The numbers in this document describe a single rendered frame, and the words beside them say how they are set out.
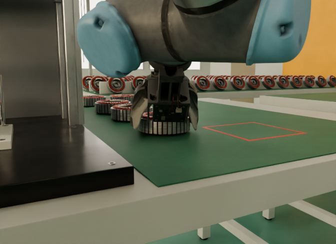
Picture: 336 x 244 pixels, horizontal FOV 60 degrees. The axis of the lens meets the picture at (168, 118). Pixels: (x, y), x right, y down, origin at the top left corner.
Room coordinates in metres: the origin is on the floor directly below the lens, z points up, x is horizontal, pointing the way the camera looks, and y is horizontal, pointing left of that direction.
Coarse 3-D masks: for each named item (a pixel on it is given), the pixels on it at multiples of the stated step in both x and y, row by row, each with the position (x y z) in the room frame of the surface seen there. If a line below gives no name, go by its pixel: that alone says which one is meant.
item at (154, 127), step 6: (144, 114) 0.60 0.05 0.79; (150, 114) 0.63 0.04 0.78; (144, 120) 0.57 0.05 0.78; (150, 120) 0.56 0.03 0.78; (138, 126) 0.59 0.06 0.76; (144, 126) 0.57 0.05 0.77; (150, 126) 0.56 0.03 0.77; (156, 126) 0.56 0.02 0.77; (162, 126) 0.57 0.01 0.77; (168, 126) 0.56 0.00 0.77; (174, 126) 0.56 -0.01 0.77; (180, 126) 0.57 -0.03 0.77; (186, 126) 0.59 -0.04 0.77; (144, 132) 0.58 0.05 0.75; (150, 132) 0.56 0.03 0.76; (156, 132) 0.56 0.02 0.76; (162, 132) 0.57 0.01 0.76; (168, 132) 0.56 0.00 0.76; (174, 132) 0.56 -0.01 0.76; (180, 132) 0.57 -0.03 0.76
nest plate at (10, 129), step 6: (0, 126) 0.49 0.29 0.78; (6, 126) 0.49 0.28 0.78; (12, 126) 0.50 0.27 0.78; (0, 132) 0.44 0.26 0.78; (6, 132) 0.44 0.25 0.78; (12, 132) 0.47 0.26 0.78; (0, 138) 0.40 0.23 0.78; (6, 138) 0.40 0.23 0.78; (0, 144) 0.38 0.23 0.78; (6, 144) 0.39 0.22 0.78
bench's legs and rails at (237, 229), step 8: (224, 224) 1.27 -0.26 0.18; (232, 224) 1.22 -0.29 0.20; (240, 224) 1.22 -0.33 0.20; (200, 232) 1.43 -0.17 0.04; (208, 232) 1.44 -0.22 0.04; (232, 232) 1.21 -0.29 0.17; (240, 232) 1.17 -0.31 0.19; (248, 232) 1.16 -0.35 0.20; (248, 240) 1.12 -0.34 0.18; (256, 240) 1.10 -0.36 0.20
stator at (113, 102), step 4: (100, 100) 0.93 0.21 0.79; (104, 100) 0.95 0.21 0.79; (108, 100) 0.95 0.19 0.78; (112, 100) 0.95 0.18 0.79; (116, 100) 0.95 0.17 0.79; (120, 100) 0.94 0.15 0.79; (124, 100) 0.94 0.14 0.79; (96, 104) 0.88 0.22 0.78; (100, 104) 0.87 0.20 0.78; (104, 104) 0.87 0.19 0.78; (108, 104) 0.87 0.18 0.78; (112, 104) 0.87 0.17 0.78; (116, 104) 0.87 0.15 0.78; (96, 108) 0.89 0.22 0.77; (100, 108) 0.87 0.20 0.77; (104, 108) 0.87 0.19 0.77; (108, 108) 0.87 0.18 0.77; (100, 112) 0.87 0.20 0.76; (104, 112) 0.87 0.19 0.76; (108, 112) 0.87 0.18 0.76
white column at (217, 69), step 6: (210, 66) 4.54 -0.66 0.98; (216, 66) 4.40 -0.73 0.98; (222, 66) 4.27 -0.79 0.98; (228, 66) 4.15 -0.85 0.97; (234, 66) 4.14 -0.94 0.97; (240, 66) 4.19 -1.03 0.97; (246, 66) 4.24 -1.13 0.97; (252, 66) 4.29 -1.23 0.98; (210, 72) 4.54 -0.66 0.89; (216, 72) 4.40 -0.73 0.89; (222, 72) 4.27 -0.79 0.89; (228, 72) 4.15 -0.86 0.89; (234, 72) 4.14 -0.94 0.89; (240, 72) 4.19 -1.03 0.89; (246, 72) 4.24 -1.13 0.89; (252, 72) 4.29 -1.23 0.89; (252, 102) 4.30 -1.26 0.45
